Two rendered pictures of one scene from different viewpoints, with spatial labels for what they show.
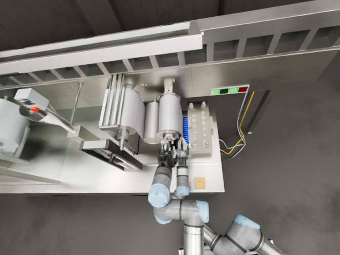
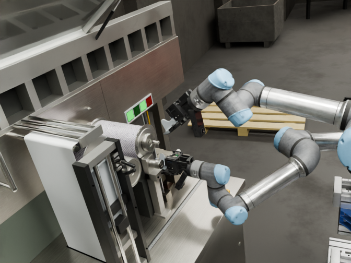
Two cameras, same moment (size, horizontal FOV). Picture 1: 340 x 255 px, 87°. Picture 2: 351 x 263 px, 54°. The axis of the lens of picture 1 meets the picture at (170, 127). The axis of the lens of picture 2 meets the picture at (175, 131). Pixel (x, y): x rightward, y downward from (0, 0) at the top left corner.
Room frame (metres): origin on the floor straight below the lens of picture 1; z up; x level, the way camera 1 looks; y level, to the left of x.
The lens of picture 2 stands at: (0.03, 1.21, 1.94)
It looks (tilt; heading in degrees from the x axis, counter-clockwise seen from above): 28 degrees down; 284
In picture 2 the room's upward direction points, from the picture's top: 10 degrees counter-clockwise
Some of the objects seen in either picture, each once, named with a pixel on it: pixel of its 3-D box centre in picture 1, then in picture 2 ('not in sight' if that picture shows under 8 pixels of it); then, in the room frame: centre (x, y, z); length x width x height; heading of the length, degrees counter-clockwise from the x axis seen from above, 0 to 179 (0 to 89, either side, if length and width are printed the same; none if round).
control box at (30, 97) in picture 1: (32, 101); not in sight; (0.67, 0.52, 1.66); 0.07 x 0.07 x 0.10; 68
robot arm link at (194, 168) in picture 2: (181, 172); (197, 169); (0.25, 0.04, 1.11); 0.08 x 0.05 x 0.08; 69
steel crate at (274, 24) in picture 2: not in sight; (251, 22); (-0.13, -5.88, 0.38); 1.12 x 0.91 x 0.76; 166
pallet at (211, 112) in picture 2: not in sight; (249, 114); (0.01, -2.54, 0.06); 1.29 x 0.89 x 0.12; 165
